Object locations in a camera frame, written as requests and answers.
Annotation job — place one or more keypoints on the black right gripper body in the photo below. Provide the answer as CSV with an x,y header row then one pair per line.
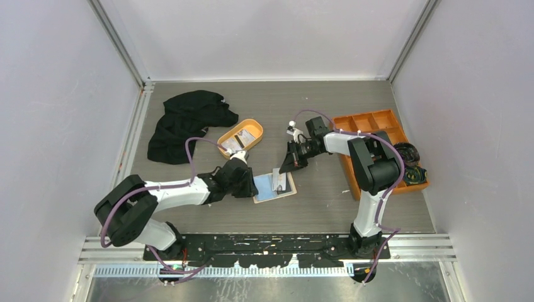
x,y
304,151

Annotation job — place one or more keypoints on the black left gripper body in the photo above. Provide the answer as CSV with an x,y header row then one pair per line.
x,y
231,187

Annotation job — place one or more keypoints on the white credit card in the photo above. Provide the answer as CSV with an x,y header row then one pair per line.
x,y
278,180

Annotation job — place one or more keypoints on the yellow oval tray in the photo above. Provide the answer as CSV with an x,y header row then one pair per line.
x,y
251,125

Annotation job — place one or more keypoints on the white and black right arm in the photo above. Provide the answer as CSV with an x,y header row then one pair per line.
x,y
377,167

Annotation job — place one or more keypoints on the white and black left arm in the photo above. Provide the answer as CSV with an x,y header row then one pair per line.
x,y
126,212

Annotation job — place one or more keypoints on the credit card in tray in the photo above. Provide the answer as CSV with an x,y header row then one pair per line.
x,y
238,140

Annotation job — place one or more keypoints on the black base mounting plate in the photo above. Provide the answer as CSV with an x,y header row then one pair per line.
x,y
264,250

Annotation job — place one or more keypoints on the black cloth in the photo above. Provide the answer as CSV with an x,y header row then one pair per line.
x,y
187,115

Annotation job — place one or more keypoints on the orange compartment tray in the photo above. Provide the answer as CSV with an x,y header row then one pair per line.
x,y
371,122

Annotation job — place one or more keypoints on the green patterned rolled tie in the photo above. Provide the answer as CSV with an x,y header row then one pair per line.
x,y
414,175

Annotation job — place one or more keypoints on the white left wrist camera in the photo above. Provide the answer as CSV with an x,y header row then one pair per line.
x,y
241,155

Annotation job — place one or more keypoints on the aluminium front rail frame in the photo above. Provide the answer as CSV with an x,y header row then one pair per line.
x,y
127,262

